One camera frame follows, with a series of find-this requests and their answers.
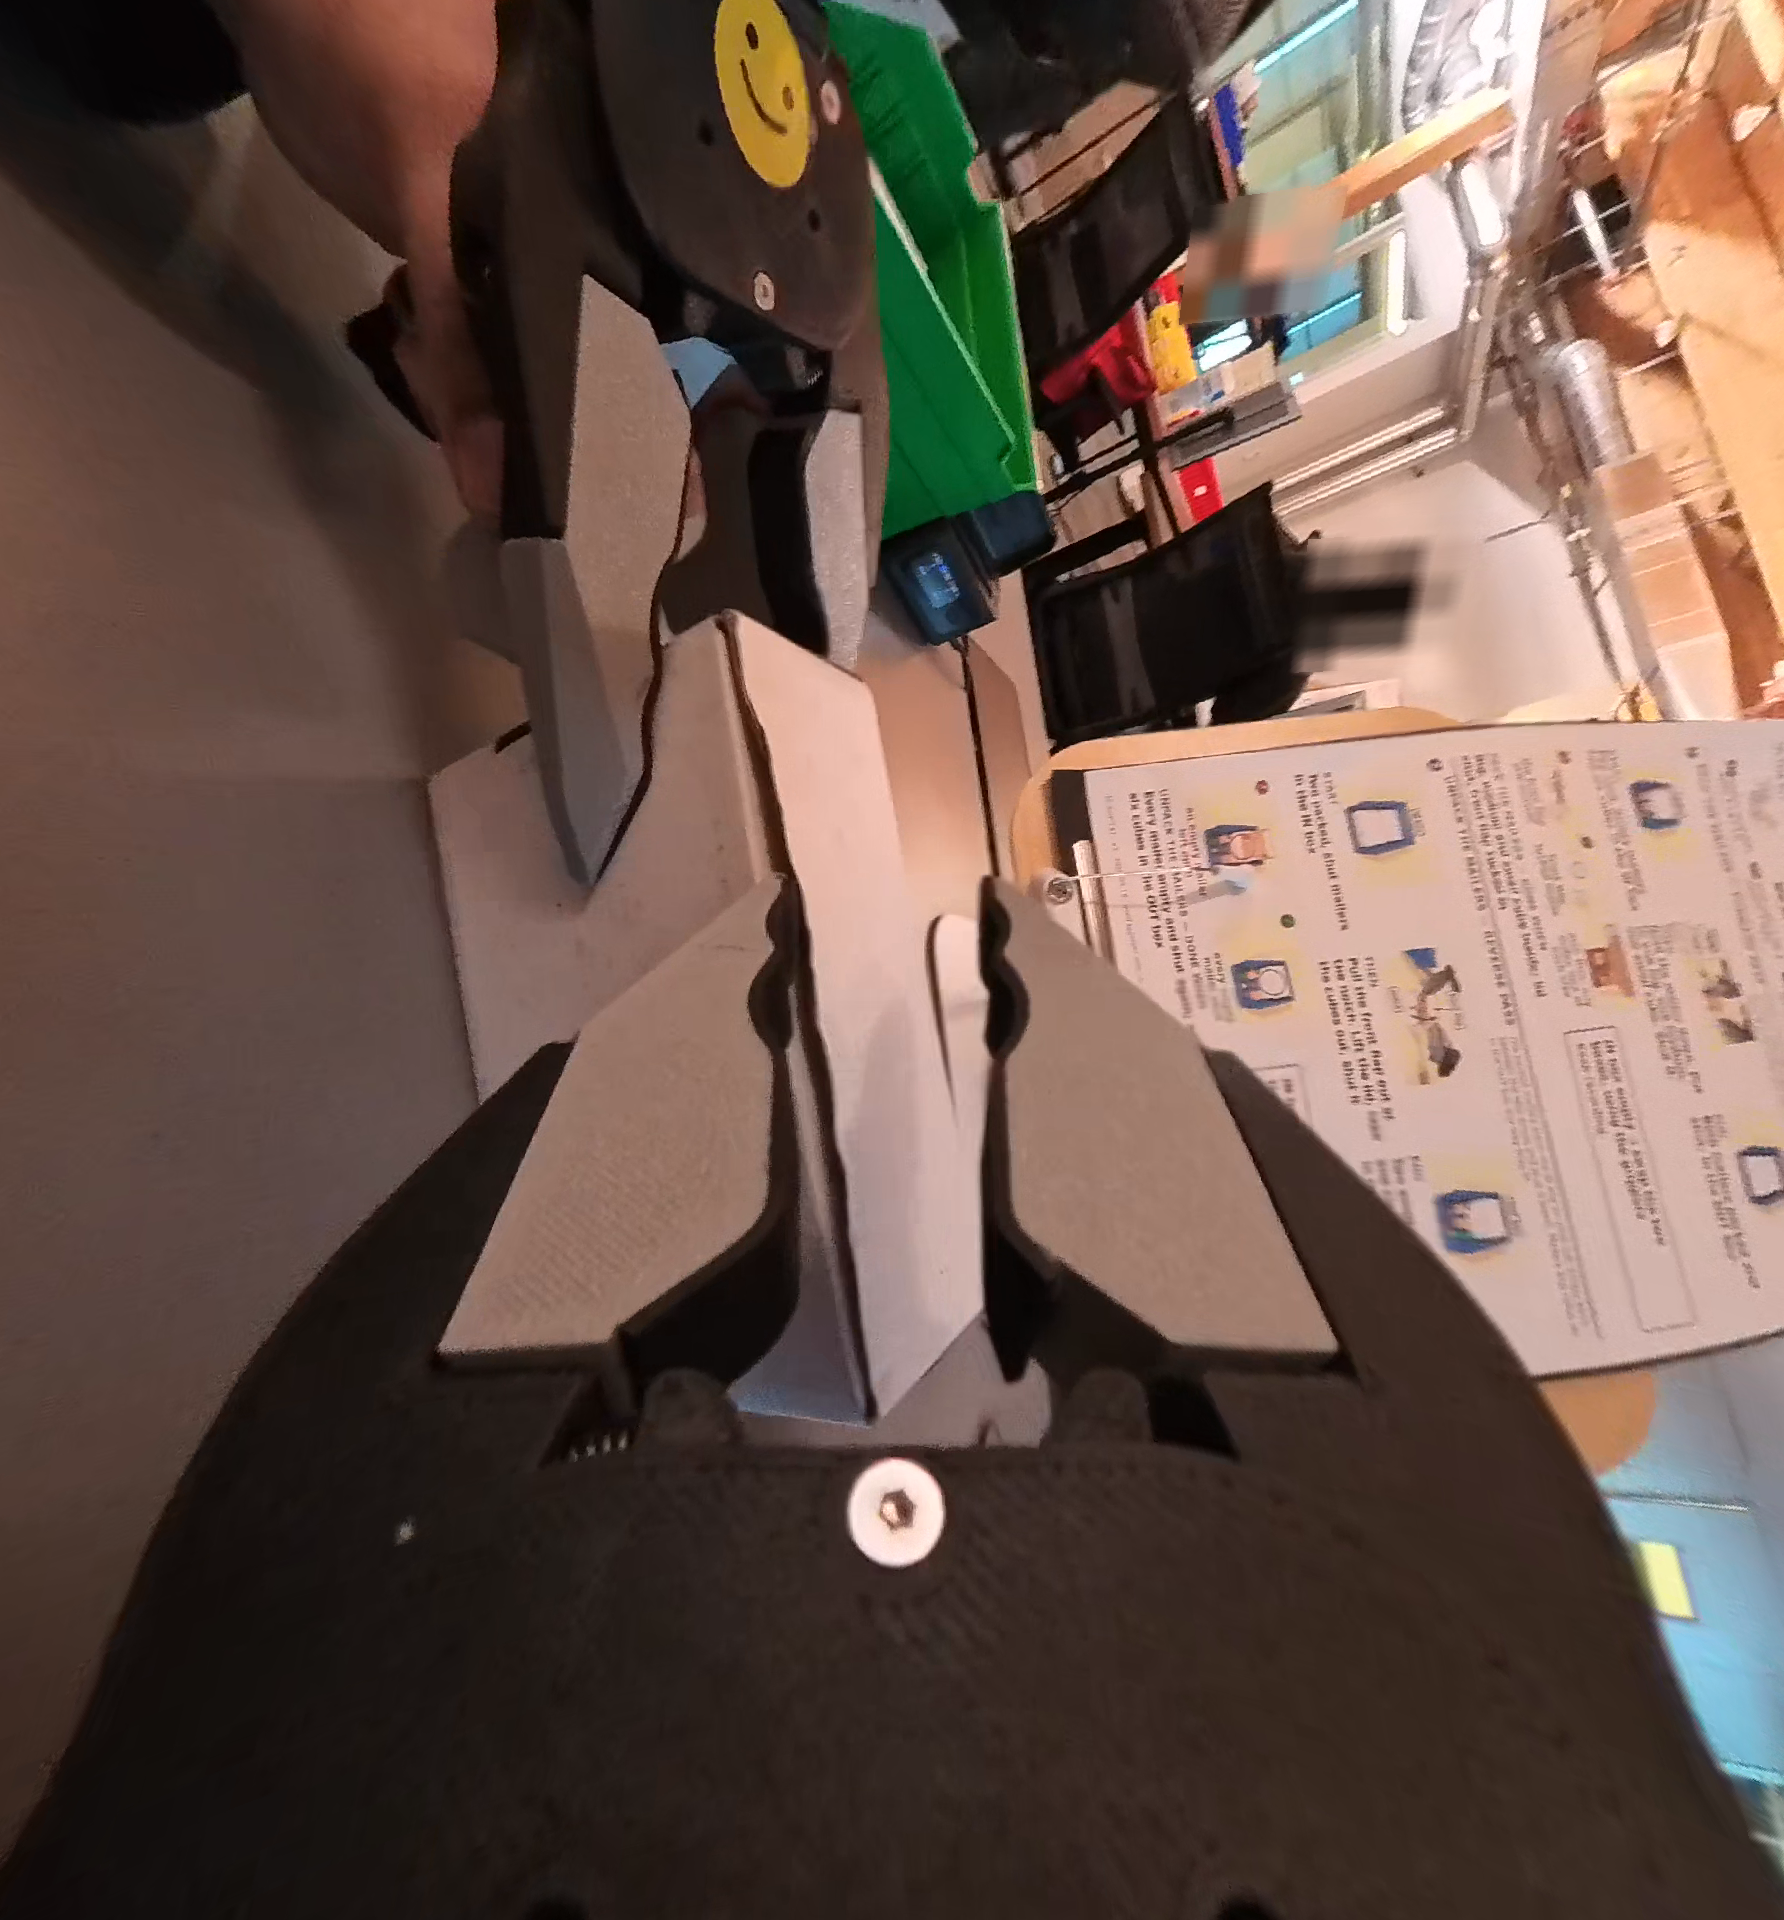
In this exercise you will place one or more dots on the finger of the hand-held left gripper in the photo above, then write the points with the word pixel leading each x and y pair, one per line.
pixel 838 524
pixel 595 602

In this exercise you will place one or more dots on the person's left forearm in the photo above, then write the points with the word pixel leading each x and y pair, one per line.
pixel 145 51

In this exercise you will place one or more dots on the silver ventilation duct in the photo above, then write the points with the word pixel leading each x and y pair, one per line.
pixel 1590 402

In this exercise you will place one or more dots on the black device with small screen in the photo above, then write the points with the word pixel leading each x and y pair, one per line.
pixel 945 593

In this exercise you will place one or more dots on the red storage bin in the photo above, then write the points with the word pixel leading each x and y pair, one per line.
pixel 1101 360

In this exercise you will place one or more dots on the yellow sticky note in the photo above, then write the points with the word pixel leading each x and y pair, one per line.
pixel 1666 1582

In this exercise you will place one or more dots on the printed instruction sheet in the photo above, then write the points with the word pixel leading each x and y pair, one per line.
pixel 1510 1054

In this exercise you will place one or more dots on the person's left hand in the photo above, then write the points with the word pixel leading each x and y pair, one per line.
pixel 384 152

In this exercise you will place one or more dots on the white cardboard mailer box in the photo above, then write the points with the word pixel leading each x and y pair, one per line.
pixel 862 778

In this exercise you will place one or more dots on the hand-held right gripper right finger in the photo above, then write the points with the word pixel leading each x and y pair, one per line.
pixel 1147 1203

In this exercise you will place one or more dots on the black mesh office chair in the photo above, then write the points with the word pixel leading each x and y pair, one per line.
pixel 1164 630

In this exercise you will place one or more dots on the green plastic bin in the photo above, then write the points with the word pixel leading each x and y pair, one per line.
pixel 935 301

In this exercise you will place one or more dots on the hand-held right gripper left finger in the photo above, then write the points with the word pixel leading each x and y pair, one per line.
pixel 637 1188

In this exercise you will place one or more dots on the instruction sheet on wooden stand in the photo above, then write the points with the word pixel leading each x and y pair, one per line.
pixel 1051 811

